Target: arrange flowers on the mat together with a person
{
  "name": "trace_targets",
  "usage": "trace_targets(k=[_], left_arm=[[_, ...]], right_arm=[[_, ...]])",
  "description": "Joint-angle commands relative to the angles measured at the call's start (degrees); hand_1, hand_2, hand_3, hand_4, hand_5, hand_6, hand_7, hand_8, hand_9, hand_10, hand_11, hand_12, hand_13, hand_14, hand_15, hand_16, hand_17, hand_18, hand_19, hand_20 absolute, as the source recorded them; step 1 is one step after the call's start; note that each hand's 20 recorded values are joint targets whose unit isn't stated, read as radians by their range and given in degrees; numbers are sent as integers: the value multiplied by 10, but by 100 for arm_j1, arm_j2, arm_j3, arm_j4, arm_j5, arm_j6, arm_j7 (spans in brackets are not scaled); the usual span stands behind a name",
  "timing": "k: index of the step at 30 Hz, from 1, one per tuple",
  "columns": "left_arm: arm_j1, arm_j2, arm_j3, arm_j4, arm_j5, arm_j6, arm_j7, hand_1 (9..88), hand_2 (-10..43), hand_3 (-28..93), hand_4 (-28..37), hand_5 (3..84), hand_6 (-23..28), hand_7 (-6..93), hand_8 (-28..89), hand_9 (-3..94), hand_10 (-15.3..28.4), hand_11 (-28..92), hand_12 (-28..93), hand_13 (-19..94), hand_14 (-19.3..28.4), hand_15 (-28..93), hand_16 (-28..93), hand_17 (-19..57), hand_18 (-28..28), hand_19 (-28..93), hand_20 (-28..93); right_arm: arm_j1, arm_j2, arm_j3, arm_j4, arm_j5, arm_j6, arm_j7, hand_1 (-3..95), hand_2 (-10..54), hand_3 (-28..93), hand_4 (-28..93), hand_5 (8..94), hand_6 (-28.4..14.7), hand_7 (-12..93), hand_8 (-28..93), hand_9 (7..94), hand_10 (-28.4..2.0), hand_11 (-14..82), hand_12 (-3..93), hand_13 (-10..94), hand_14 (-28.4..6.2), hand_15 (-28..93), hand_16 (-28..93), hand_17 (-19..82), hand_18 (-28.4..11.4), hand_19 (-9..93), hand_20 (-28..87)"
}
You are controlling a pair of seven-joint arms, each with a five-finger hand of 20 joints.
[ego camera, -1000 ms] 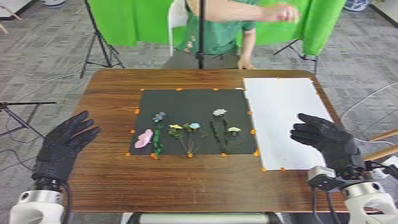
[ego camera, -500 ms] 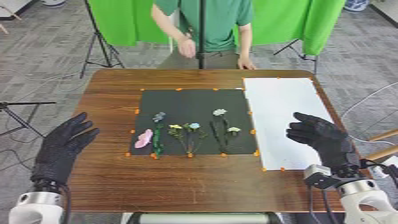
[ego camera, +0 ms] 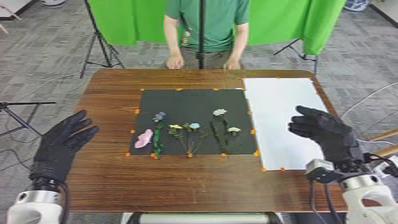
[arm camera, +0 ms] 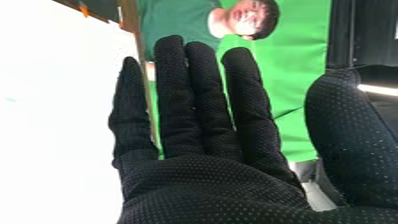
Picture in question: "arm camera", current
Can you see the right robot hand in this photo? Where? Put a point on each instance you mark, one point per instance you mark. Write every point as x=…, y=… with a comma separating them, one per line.
x=224, y=186

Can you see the dark mat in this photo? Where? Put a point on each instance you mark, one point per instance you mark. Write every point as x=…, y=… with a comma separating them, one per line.
x=100, y=6

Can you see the person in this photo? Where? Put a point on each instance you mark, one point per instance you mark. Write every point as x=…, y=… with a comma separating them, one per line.
x=178, y=16

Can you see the white sheet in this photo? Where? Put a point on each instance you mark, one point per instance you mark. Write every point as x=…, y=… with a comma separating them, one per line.
x=46, y=116

